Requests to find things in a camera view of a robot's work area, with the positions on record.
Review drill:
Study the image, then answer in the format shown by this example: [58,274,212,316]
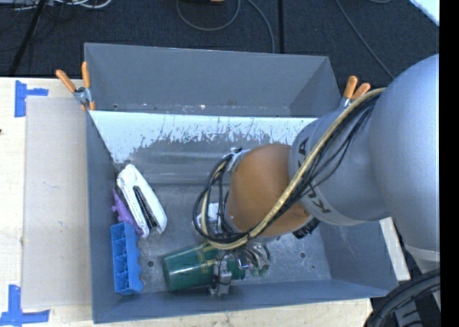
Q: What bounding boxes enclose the purple toy animal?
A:
[111,188,145,236]

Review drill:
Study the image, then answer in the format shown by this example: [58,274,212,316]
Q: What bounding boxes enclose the small white object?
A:
[195,202,222,234]

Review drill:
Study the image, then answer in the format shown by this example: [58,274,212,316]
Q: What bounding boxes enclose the blue ribbed plastic tray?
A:
[110,221,146,296]

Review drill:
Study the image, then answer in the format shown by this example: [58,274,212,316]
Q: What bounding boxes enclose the black cylinder on white bracket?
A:
[291,217,321,241]

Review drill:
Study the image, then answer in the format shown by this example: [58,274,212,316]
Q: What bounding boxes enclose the dark green can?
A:
[161,241,247,293]

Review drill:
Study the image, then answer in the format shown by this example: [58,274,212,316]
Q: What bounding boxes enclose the pale cardboard board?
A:
[20,95,93,311]

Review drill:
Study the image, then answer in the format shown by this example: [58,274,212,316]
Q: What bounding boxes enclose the grey metal bin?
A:
[82,42,399,325]

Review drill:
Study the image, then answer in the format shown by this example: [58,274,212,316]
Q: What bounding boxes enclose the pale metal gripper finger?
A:
[219,260,233,296]
[209,262,221,296]

